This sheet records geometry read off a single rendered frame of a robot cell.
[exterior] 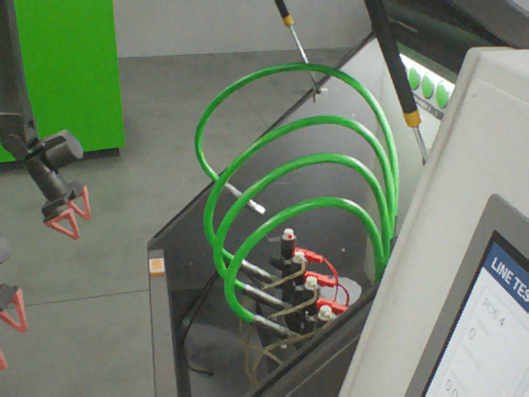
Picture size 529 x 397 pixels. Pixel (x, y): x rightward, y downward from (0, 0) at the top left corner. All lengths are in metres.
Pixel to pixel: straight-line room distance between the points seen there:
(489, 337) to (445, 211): 0.15
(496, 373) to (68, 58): 3.93
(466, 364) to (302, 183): 0.89
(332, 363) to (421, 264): 0.22
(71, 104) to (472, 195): 3.89
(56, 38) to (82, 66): 0.24
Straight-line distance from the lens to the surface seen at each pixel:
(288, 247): 1.13
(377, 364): 0.78
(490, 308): 0.60
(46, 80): 4.33
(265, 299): 0.99
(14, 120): 1.41
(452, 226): 0.67
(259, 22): 7.76
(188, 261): 1.49
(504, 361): 0.58
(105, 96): 4.41
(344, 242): 1.55
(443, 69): 1.09
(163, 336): 1.20
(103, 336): 2.79
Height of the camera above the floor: 1.69
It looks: 25 degrees down
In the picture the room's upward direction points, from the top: 1 degrees clockwise
